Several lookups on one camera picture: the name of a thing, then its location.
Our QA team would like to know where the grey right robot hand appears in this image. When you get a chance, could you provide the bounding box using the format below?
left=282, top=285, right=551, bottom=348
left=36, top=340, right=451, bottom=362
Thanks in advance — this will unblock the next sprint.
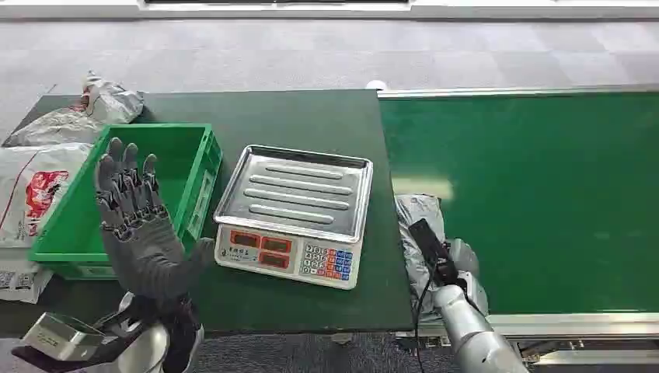
left=408, top=218, right=481, bottom=289

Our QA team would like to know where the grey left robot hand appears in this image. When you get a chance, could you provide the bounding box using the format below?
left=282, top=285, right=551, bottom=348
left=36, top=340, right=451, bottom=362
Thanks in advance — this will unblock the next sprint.
left=94, top=137, right=217, bottom=302

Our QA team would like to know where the grey plastic parcel bag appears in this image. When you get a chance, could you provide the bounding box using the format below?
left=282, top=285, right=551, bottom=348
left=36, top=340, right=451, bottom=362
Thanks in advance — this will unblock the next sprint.
left=394, top=193, right=450, bottom=316

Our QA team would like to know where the green plastic crate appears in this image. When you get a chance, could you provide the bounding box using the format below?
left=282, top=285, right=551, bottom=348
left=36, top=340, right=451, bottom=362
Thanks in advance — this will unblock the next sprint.
left=28, top=123, right=224, bottom=281

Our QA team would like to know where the green conveyor belt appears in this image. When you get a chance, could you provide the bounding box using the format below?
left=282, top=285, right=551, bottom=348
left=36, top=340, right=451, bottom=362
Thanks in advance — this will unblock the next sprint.
left=377, top=83, right=659, bottom=341

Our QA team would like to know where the white parcel with red print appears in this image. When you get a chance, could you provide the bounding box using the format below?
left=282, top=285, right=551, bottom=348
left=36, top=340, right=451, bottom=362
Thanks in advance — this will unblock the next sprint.
left=0, top=142, right=95, bottom=249

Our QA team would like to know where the white parcel with barcode label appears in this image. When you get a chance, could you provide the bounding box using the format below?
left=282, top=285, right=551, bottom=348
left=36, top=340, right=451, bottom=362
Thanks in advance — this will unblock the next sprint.
left=0, top=246, right=54, bottom=305

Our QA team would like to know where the flat grey parcel bag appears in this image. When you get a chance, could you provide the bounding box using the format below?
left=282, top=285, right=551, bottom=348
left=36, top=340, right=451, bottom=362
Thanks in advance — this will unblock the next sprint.
left=2, top=105, right=106, bottom=148

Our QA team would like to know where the crumpled grey parcel bag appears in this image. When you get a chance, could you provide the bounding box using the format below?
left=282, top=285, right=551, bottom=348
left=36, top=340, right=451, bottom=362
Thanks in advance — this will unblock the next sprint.
left=80, top=71, right=145, bottom=126

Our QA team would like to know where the white electronic weighing scale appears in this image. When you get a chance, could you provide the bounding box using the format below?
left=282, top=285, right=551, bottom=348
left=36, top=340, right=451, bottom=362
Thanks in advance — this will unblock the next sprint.
left=213, top=145, right=375, bottom=291

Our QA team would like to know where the black cable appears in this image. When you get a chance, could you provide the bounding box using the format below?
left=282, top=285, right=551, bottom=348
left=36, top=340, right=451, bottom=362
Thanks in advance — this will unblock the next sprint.
left=412, top=262, right=438, bottom=373

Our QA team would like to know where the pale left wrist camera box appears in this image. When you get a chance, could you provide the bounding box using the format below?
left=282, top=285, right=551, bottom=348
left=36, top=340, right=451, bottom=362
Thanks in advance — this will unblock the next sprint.
left=23, top=312, right=106, bottom=362

